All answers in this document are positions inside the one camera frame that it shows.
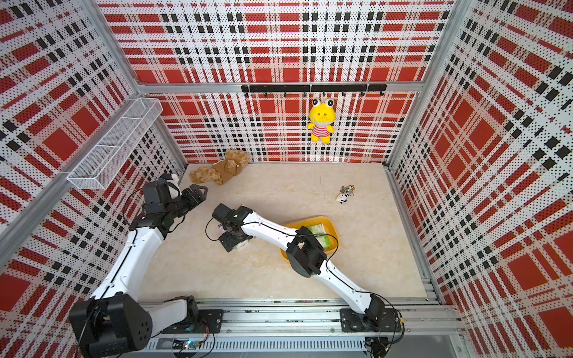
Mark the yellow frog plush striped shirt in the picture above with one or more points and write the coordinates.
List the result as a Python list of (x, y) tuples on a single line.
[(322, 117)]

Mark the black hook rail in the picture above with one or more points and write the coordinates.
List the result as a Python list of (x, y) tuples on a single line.
[(304, 88)]

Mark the small electronics board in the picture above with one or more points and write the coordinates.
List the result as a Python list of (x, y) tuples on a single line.
[(187, 345)]

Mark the brown teddy bear plush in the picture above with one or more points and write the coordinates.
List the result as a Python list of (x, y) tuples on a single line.
[(221, 172)]

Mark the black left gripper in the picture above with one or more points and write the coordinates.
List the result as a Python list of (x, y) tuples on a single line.
[(194, 201)]

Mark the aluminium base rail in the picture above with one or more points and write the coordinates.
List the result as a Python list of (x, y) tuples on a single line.
[(308, 327)]

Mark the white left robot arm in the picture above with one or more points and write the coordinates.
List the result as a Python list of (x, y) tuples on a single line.
[(112, 322)]

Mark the yellow plastic storage tray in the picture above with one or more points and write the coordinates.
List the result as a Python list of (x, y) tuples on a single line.
[(330, 228)]

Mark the green tissue pack tray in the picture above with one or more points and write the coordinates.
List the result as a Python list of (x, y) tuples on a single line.
[(318, 230)]

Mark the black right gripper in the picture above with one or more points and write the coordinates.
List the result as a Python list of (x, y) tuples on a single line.
[(227, 242)]

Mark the white wire mesh basket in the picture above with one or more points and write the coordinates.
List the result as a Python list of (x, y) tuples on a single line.
[(101, 165)]

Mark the white black cow plush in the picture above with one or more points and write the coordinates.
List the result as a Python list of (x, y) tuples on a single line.
[(342, 198)]

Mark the green tissue pack front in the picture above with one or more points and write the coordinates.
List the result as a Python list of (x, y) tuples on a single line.
[(324, 241)]

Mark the fox figure keychain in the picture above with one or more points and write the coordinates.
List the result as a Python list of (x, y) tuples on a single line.
[(348, 190)]

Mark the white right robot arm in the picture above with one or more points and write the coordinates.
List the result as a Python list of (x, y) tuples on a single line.
[(308, 258)]

